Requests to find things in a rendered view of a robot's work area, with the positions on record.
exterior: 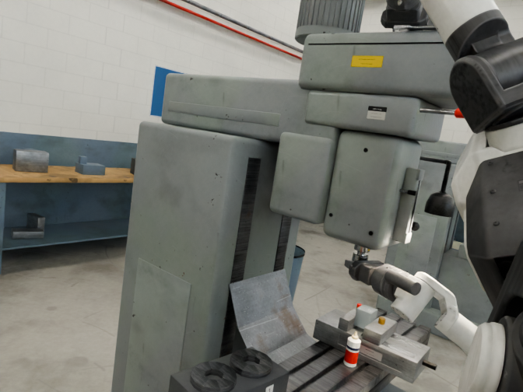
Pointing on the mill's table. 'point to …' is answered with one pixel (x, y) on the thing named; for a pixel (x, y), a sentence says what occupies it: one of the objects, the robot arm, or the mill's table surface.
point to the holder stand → (233, 375)
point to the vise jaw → (376, 333)
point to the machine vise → (328, 330)
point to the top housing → (380, 64)
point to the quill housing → (368, 187)
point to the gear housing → (374, 114)
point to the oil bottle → (352, 351)
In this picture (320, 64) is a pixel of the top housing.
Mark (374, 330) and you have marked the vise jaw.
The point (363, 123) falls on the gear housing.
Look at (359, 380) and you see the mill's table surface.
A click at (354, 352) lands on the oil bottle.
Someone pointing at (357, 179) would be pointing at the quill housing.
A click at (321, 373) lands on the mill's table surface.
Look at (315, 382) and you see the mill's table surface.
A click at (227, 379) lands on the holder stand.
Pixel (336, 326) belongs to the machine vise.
